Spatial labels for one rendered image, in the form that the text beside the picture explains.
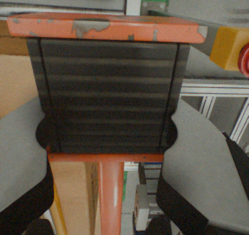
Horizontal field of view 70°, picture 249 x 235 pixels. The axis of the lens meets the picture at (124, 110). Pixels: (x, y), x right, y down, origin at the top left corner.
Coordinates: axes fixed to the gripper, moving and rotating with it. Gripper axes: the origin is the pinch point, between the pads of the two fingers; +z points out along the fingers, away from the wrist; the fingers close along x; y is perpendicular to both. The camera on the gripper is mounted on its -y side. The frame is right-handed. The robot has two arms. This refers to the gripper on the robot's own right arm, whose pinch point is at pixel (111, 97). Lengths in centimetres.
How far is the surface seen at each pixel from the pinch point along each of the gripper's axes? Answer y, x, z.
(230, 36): -0.8, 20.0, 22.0
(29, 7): -2, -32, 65
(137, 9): -3, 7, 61
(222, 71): 39, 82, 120
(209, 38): 0.8, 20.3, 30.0
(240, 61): 2.0, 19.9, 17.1
